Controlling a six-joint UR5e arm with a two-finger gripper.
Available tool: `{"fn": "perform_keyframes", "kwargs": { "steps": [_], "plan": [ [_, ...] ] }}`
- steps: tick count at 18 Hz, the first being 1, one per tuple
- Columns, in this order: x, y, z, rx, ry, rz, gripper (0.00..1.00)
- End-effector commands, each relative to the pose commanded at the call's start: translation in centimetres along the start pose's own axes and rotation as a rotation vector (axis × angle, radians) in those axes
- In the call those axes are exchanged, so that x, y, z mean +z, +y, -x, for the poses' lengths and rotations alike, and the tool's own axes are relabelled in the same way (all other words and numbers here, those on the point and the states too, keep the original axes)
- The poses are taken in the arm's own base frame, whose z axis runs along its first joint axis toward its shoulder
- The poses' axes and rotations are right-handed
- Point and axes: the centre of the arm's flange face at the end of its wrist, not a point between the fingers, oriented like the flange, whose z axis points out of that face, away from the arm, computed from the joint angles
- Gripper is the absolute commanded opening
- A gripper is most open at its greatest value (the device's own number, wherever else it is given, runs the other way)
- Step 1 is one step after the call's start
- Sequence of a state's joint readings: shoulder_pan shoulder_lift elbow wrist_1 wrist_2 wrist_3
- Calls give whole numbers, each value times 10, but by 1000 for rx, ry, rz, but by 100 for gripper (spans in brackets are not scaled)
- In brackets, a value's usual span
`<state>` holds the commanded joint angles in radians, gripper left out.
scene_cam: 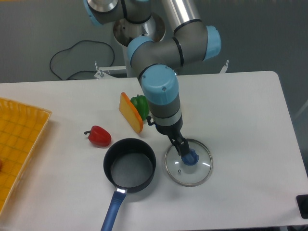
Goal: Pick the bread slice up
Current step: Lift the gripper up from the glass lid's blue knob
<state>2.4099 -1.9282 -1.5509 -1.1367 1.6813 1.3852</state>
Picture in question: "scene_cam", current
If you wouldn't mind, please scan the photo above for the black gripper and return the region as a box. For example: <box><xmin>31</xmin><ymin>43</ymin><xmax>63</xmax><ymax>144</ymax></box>
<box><xmin>147</xmin><ymin>115</ymin><xmax>190</xmax><ymax>156</ymax></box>

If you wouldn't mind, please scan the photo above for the glass lid with blue knob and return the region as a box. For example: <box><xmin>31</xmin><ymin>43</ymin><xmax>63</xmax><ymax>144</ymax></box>
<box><xmin>164</xmin><ymin>139</ymin><xmax>213</xmax><ymax>187</ymax></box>

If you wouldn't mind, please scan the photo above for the orange toy bread slice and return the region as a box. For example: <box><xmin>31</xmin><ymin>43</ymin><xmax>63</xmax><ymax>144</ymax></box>
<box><xmin>119</xmin><ymin>92</ymin><xmax>143</xmax><ymax>134</ymax></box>

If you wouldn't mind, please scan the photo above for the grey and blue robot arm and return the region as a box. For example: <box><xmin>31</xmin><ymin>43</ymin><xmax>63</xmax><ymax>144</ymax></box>
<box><xmin>84</xmin><ymin>0</ymin><xmax>221</xmax><ymax>156</ymax></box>

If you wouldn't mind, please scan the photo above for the green toy bell pepper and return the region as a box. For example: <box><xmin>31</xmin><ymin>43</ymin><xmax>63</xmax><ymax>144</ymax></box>
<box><xmin>130</xmin><ymin>95</ymin><xmax>150</xmax><ymax>121</ymax></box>

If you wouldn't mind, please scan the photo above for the red toy bell pepper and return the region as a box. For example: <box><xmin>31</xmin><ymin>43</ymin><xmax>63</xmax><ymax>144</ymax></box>
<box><xmin>84</xmin><ymin>126</ymin><xmax>112</xmax><ymax>147</ymax></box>

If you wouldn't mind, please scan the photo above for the black object at table edge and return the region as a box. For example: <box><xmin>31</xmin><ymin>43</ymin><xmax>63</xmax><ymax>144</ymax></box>
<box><xmin>296</xmin><ymin>194</ymin><xmax>308</xmax><ymax>219</ymax></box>

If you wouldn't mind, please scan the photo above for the yellow plastic basket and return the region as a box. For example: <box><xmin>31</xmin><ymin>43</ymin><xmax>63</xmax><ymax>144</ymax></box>
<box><xmin>0</xmin><ymin>98</ymin><xmax>52</xmax><ymax>211</ymax></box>

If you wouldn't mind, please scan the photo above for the black saucepan with blue handle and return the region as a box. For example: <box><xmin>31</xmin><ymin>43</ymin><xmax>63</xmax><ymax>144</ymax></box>
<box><xmin>101</xmin><ymin>138</ymin><xmax>156</xmax><ymax>231</ymax></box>

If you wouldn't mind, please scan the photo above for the white right table bracket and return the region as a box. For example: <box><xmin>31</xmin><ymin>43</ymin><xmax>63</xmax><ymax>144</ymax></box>
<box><xmin>219</xmin><ymin>60</ymin><xmax>229</xmax><ymax>74</ymax></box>

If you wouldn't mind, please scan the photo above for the white table bracket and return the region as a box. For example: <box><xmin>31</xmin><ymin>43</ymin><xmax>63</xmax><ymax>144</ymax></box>
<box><xmin>219</xmin><ymin>60</ymin><xmax>229</xmax><ymax>74</ymax></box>
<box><xmin>94</xmin><ymin>61</ymin><xmax>127</xmax><ymax>79</ymax></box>

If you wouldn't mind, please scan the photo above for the black cable on floor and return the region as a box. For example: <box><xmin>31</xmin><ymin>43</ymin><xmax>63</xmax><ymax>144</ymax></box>
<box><xmin>49</xmin><ymin>39</ymin><xmax>116</xmax><ymax>81</ymax></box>

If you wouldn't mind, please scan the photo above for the white left table bracket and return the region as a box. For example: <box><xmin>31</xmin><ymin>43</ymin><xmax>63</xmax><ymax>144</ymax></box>
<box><xmin>94</xmin><ymin>61</ymin><xmax>127</xmax><ymax>79</ymax></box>

